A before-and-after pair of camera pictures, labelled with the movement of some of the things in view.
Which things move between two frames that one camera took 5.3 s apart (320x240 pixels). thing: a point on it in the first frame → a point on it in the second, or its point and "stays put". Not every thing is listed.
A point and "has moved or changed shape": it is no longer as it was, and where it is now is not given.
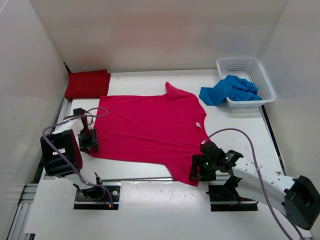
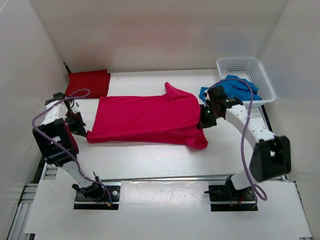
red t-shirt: (88, 84) stays put
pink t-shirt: (169, 128) has moved or changed shape
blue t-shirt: (231, 87) stays put
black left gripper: (92, 143) → (79, 129)
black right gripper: (197, 160) → (203, 122)
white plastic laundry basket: (249, 68) stays put
